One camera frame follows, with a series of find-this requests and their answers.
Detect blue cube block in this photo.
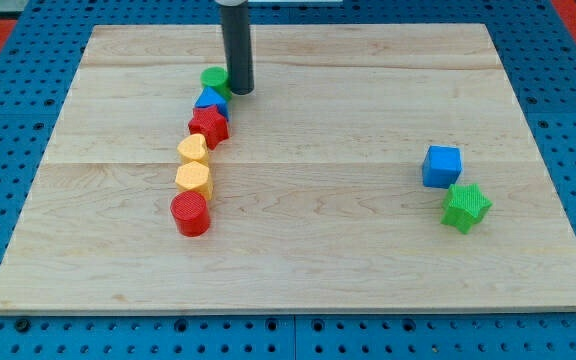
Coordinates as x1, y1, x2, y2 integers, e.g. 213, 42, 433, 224
422, 145, 462, 189

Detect yellow heart block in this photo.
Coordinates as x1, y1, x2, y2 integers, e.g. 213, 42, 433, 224
177, 133, 210, 166

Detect yellow hexagon block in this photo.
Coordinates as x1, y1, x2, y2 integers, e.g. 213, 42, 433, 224
175, 161, 213, 201

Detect blue triangle block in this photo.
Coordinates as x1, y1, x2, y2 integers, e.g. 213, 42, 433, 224
194, 87, 230, 121

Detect light wooden board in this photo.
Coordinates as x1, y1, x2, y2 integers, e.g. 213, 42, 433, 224
0, 23, 576, 316

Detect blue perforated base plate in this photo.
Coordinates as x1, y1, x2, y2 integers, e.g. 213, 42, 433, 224
0, 1, 576, 359

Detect green star block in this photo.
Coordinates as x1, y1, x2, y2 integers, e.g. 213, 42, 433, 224
440, 183, 493, 234

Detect red star block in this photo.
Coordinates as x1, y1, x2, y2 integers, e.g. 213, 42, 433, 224
188, 105, 229, 150

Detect red cylinder block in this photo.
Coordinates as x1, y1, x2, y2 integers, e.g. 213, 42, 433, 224
170, 191, 211, 237

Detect green cylinder block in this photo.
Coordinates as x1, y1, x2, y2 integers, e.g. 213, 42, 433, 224
200, 66, 232, 101

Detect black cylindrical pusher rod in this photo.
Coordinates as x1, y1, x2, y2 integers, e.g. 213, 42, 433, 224
217, 0, 254, 95

